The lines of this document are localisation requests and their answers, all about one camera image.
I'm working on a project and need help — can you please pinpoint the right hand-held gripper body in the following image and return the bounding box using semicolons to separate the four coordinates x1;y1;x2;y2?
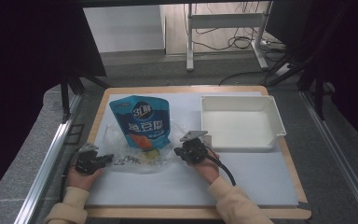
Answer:
180;130;209;165

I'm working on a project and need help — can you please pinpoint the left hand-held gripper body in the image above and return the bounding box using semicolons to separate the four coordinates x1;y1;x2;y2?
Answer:
75;142;103;175

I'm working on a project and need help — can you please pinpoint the clear smiley plastic bag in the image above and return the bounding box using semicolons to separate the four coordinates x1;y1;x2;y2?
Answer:
102;119;188;175

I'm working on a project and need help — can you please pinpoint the blue snack pouch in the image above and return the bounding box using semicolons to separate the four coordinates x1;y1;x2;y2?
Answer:
108;94;172;152

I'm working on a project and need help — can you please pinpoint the person's left hand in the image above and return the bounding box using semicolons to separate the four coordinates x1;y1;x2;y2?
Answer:
66;163;104;192

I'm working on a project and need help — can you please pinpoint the person's right hand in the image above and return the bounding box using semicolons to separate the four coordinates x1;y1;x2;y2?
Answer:
188;151;222;186

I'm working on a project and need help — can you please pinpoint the pale blue table mat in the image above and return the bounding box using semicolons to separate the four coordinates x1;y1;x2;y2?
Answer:
85;91;299;208

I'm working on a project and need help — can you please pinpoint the white plastic bin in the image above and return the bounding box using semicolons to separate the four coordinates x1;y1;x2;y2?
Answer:
200;94;288;153

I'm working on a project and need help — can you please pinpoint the dark curtain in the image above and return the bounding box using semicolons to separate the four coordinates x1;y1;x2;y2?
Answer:
265;0;358;153
0;0;108;206

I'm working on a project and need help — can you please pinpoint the white power strip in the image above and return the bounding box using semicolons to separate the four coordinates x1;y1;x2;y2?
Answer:
259;37;276;49

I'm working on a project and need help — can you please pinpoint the white cabinet panel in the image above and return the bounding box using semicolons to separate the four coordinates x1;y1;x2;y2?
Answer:
82;5;166;54

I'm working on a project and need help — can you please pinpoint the black tripod stand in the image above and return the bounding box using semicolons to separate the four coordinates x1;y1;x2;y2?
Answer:
265;3;337;120

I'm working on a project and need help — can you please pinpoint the left hand-held gripper black cable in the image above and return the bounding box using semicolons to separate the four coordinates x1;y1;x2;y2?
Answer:
59;148;82;203

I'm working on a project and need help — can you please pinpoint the hand-held gripper black cable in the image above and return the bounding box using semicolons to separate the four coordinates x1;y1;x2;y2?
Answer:
204;146;238;188
59;148;82;203

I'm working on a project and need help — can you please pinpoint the right hand-held gripper black cable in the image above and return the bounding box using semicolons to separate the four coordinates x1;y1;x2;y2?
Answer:
204;146;238;188

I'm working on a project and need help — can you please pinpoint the aluminium rail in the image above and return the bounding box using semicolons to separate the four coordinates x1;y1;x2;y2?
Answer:
13;92;83;224
300;90;358;224

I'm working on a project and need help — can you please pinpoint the tangle of black floor cables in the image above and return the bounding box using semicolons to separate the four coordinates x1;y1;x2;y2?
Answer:
192;1;285;87

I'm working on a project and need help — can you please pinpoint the white metal desk frame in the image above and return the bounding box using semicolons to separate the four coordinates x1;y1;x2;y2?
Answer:
186;1;270;71

